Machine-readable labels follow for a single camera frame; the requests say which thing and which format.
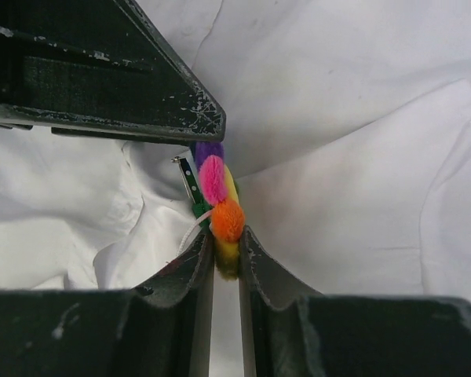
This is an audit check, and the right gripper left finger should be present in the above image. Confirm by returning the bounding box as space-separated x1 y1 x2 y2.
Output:
0 232 214 376

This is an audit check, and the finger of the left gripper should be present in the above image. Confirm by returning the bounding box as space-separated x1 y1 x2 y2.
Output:
0 1 225 144

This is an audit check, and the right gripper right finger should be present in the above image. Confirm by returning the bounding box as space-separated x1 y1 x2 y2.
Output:
239 228 471 376

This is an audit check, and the colourful pompom brooch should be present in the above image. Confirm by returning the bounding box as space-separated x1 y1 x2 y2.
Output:
172 141 246 281

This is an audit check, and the white shirt garment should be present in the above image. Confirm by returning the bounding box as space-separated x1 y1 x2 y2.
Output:
0 1 471 376

